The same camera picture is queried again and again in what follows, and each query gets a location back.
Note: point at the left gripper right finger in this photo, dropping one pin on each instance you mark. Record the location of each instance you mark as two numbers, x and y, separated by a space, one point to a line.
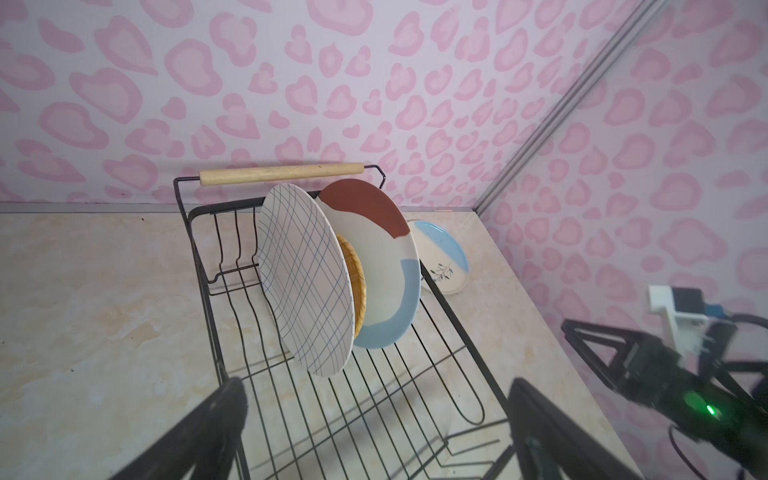
550 445

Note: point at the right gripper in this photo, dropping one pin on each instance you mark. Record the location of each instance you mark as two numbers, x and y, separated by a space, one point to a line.
727 410

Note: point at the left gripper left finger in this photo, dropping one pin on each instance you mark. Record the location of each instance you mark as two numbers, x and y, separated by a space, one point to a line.
202 445

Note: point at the black wire dish rack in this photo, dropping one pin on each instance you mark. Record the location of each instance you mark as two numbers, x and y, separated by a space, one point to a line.
354 364

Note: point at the white plaid plate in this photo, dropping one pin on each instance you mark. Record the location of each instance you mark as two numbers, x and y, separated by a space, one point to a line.
305 280

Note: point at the cream blue plate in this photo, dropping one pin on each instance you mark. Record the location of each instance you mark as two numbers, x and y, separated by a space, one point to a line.
442 256

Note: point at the orange woven plate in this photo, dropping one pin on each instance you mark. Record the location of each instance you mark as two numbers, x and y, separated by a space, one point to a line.
357 281

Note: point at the large pink blue plate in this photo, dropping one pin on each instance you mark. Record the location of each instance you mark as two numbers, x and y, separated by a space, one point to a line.
376 228

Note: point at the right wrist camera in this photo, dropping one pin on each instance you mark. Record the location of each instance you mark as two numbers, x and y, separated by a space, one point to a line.
685 316

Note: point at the aluminium frame strut right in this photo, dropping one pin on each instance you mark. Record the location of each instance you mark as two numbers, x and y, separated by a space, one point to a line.
628 32

